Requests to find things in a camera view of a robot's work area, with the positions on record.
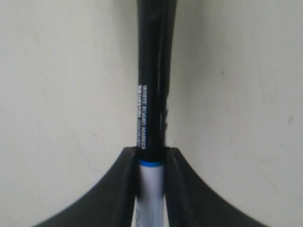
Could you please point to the black white whiteboard marker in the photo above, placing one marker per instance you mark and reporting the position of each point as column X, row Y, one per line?
column 156, row 19

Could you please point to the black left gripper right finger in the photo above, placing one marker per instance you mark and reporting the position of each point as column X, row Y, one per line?
column 192, row 203

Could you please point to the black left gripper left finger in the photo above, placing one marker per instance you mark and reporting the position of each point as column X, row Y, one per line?
column 110, row 203

